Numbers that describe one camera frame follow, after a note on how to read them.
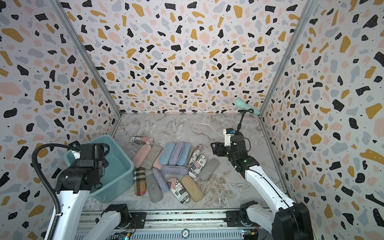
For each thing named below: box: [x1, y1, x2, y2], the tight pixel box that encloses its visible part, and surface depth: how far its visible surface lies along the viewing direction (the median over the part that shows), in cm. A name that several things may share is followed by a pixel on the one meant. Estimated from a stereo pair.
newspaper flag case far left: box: [130, 136, 154, 146], surface depth 102 cm
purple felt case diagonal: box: [152, 168, 170, 192], surface depth 84 cm
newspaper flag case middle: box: [188, 154, 208, 179], surface depth 92 cm
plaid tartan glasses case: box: [133, 167, 147, 196], surface depth 85 cm
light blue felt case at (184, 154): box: [177, 143, 191, 166], surface depth 92 cm
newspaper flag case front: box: [167, 177, 191, 205], surface depth 82 cm
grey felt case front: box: [145, 173, 163, 203], surface depth 83 cm
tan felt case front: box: [180, 174, 204, 203], surface depth 83 cm
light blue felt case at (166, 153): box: [159, 142, 176, 166], surface depth 93 cm
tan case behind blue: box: [187, 146, 195, 166], surface depth 99 cm
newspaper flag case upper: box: [188, 143, 203, 166], surface depth 94 cm
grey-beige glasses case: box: [140, 145, 163, 171], surface depth 94 cm
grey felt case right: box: [198, 158, 219, 181], surface depth 90 cm
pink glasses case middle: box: [153, 150, 164, 171], surface depth 92 cm
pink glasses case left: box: [132, 144, 152, 169], surface depth 97 cm
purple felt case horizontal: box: [161, 165, 189, 176], surface depth 88 cm
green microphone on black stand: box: [234, 99, 261, 134], surface depth 84 cm
